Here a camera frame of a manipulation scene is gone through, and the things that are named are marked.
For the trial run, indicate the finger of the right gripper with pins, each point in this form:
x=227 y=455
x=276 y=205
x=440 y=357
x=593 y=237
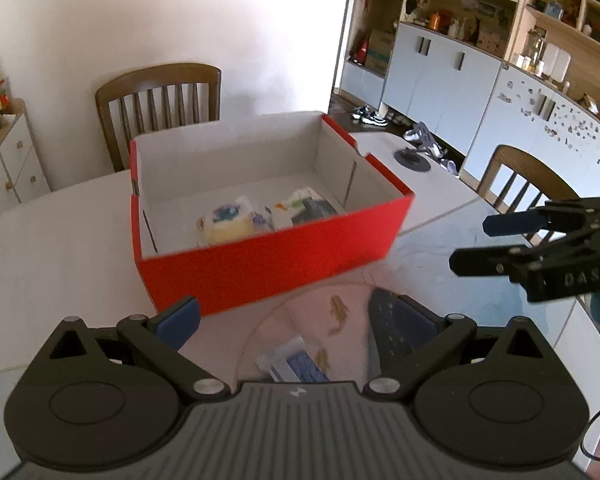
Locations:
x=558 y=216
x=491 y=261

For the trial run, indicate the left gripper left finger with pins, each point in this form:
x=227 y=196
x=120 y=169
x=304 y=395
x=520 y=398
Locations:
x=158 y=341

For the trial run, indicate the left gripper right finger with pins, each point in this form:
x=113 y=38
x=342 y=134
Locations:
x=409 y=344

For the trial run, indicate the blue white snack packet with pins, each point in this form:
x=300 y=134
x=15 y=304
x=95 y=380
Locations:
x=233 y=221

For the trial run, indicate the white grey paper bag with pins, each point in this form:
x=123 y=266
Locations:
x=305 y=205

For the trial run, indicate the right wooden chair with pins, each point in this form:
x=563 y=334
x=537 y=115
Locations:
x=515 y=181

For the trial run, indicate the wooden chair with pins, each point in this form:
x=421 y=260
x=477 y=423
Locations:
x=155 y=98
x=515 y=181

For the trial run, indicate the red cardboard shoe box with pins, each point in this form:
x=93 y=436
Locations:
x=180 y=174

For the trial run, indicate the white drawer sideboard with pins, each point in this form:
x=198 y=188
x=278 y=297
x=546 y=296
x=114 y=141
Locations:
x=22 y=178

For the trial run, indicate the far wooden chair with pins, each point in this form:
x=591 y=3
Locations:
x=155 y=98

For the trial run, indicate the white wall cabinet unit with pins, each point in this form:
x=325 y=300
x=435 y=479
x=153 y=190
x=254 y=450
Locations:
x=481 y=73

